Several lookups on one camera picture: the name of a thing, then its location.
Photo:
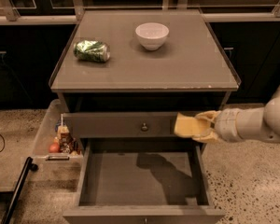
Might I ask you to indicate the black pole stand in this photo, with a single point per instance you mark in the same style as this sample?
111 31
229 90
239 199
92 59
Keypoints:
28 166

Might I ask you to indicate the brown snack package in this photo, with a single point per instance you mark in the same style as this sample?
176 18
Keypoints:
65 139

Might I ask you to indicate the grey wooden drawer cabinet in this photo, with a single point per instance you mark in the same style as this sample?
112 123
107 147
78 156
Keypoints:
188 73

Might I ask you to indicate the white ceramic bowl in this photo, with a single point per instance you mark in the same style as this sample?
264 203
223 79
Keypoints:
151 35

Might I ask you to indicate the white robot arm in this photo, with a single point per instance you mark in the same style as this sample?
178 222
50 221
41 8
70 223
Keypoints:
236 125

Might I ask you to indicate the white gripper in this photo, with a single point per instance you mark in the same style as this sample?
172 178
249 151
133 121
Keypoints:
226 124

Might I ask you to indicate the red apple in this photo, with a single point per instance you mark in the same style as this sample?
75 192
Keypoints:
54 148

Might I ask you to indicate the grey open middle drawer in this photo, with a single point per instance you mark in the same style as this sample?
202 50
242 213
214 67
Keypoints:
143 181

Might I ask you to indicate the yellow sponge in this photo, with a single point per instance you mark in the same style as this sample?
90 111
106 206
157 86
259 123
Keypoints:
186 126

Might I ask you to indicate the grey top drawer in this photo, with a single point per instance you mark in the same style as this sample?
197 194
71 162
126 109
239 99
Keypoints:
121 124

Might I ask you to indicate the brass top drawer knob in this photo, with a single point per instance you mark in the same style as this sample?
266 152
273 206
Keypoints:
144 127

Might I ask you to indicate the metal railing frame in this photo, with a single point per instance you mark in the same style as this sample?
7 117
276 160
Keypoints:
72 11

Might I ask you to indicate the crushed green soda can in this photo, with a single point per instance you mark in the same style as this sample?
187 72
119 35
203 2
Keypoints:
92 51

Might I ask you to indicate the clear plastic storage bin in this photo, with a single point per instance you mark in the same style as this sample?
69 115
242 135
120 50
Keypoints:
47 133

